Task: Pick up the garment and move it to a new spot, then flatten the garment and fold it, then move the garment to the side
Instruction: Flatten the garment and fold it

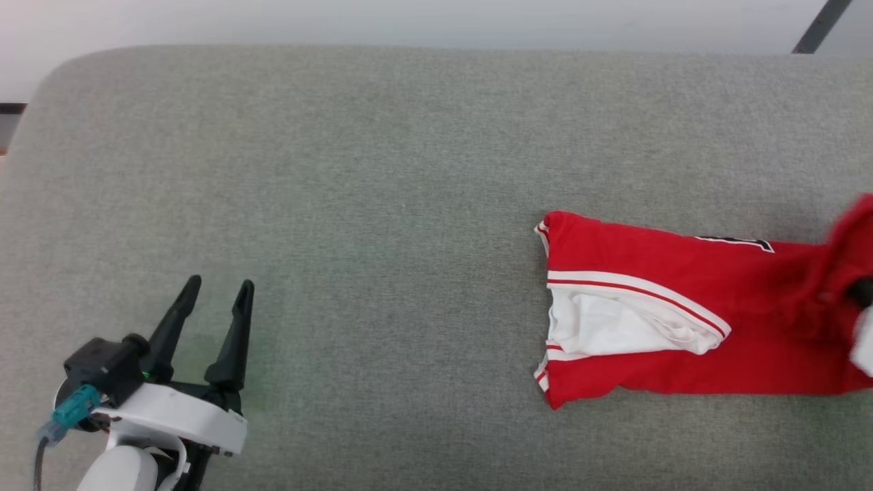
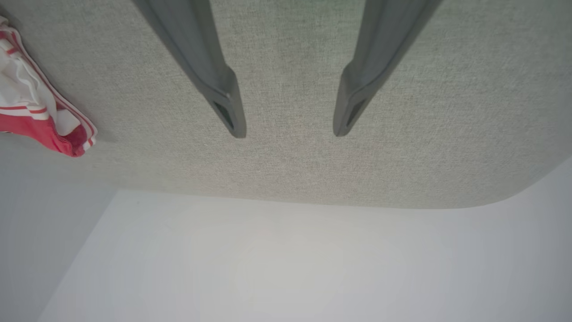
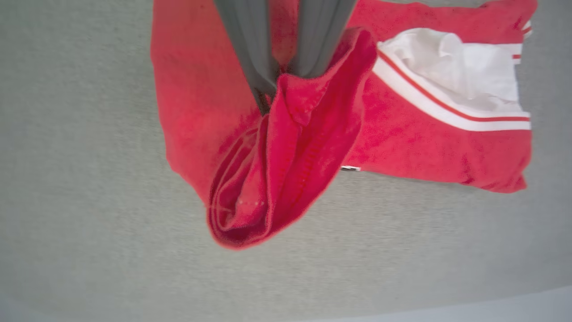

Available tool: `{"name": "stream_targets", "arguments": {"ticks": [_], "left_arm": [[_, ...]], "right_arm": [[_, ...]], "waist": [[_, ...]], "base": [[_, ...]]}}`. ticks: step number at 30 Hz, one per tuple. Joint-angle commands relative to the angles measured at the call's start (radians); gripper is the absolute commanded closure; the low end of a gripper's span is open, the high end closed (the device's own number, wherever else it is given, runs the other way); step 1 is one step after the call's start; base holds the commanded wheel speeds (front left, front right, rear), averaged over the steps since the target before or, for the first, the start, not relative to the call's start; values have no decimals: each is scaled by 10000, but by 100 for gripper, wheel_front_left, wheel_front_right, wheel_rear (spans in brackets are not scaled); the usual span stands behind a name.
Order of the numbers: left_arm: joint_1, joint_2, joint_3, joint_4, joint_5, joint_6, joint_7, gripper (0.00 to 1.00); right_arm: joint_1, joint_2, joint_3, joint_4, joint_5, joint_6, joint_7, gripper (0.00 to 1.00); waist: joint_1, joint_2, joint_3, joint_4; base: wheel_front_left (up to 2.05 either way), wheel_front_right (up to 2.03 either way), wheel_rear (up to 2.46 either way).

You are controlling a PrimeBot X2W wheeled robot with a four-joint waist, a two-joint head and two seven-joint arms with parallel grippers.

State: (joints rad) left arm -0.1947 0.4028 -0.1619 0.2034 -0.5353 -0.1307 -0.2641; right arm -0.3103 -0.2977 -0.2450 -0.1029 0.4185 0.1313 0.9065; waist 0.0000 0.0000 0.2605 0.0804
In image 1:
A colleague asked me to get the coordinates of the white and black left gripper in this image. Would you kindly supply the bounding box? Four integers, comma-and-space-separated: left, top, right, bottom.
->
99, 275, 256, 491

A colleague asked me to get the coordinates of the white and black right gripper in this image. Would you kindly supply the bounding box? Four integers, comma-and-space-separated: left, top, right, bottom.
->
844, 276, 873, 379

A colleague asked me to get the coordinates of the red and white jersey garment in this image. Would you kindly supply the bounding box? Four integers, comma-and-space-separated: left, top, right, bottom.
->
533, 193, 873, 411

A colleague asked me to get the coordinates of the teal plug camera cable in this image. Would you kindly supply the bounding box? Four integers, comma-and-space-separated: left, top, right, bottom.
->
33, 383, 103, 491

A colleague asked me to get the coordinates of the dark grey wall strip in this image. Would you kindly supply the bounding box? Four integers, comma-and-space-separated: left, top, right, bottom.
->
791, 0, 853, 55

